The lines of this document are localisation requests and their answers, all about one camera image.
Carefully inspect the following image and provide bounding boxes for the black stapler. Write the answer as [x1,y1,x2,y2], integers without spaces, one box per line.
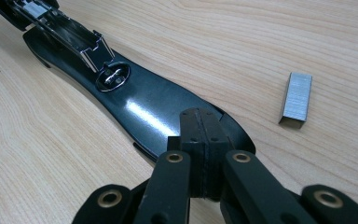
[0,0,256,164]

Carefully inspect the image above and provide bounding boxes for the silver staple strip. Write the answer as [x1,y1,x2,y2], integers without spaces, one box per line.
[278,71,313,130]

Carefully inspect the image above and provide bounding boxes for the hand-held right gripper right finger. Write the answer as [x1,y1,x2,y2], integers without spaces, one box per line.
[200,108,235,201]

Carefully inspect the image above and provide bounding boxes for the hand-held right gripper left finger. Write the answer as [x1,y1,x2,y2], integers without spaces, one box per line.
[167,107,207,199]

